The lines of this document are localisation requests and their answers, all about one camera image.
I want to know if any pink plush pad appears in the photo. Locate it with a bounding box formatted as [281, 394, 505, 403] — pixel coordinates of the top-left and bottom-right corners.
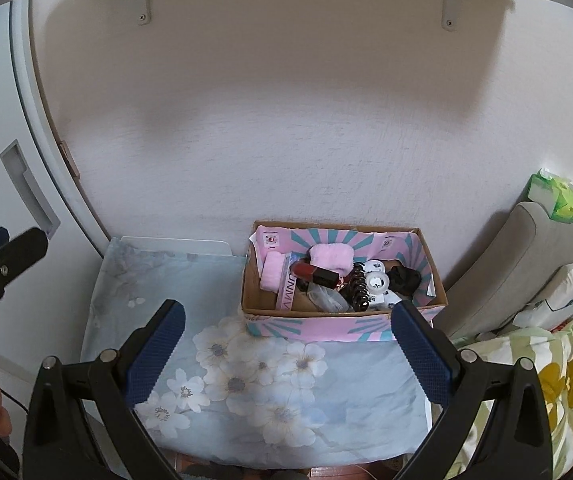
[307, 243, 354, 272]

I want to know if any clear tape roll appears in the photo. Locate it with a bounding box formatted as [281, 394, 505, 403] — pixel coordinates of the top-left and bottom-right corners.
[366, 271, 391, 295]

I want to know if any red small box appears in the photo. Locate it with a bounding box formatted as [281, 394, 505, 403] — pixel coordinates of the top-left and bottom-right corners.
[293, 261, 339, 286]

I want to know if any green tissue pack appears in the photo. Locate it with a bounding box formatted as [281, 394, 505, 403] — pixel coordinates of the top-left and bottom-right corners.
[527, 167, 573, 223]

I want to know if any yellow green floral blanket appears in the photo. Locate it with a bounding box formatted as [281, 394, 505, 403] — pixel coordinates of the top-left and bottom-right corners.
[449, 316, 573, 480]

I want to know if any clear plastic packet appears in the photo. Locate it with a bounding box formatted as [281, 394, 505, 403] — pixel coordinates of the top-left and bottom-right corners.
[309, 282, 353, 313]

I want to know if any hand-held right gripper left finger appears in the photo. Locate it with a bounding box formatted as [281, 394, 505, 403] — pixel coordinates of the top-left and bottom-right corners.
[22, 299, 187, 480]

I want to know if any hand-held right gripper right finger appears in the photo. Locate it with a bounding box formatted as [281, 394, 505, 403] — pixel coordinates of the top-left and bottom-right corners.
[390, 300, 553, 480]

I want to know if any brown door latch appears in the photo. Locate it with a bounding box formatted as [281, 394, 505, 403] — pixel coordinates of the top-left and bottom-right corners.
[59, 142, 81, 178]

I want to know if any black cable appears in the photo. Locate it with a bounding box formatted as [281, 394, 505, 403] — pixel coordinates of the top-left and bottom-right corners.
[1, 392, 30, 414]

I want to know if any pink printed cardboard box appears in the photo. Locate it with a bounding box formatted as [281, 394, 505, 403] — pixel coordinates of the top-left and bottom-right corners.
[240, 220, 449, 343]

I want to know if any dark brown hair claw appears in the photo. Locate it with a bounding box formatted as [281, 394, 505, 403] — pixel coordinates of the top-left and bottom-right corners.
[349, 264, 369, 313]

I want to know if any pale blue floral cloth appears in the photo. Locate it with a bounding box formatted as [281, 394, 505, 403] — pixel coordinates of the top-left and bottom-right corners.
[80, 236, 434, 471]

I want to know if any black cloth scrunchie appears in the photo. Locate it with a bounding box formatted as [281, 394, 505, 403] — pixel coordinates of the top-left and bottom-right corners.
[385, 263, 422, 295]

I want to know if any grey sofa cushion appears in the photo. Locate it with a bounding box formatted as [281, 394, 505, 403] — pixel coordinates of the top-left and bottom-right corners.
[433, 201, 573, 341]

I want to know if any recessed door handle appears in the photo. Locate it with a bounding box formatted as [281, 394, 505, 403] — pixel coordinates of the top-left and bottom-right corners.
[0, 140, 62, 238]

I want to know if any long pink box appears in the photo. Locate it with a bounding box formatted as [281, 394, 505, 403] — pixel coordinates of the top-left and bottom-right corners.
[274, 251, 309, 313]

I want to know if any pink cloth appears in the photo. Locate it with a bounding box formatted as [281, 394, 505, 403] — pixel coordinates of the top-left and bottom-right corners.
[260, 251, 287, 292]

